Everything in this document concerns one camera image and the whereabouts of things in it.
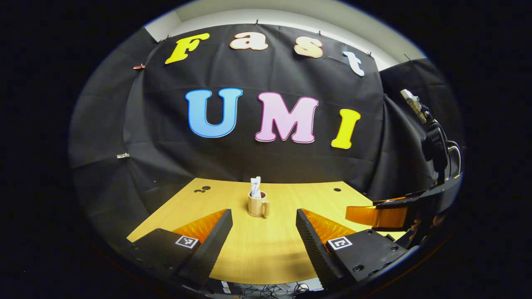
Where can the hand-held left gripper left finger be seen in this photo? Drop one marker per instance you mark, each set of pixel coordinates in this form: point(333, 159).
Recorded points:
point(212, 245)

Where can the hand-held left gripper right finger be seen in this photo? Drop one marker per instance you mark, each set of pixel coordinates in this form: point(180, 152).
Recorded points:
point(311, 245)

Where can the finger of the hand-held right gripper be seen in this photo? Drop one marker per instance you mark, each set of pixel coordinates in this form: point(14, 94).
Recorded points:
point(374, 216)
point(399, 201)

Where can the beige cup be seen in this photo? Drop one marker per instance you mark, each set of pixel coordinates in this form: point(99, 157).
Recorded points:
point(254, 207)

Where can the white toothpaste tube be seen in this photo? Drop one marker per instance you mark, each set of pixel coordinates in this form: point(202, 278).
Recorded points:
point(255, 187)

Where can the wooden desktop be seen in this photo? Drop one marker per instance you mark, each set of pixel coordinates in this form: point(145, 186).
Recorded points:
point(270, 249)

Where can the black backdrop cloth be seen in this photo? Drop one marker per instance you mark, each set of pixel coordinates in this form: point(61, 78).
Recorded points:
point(270, 166)

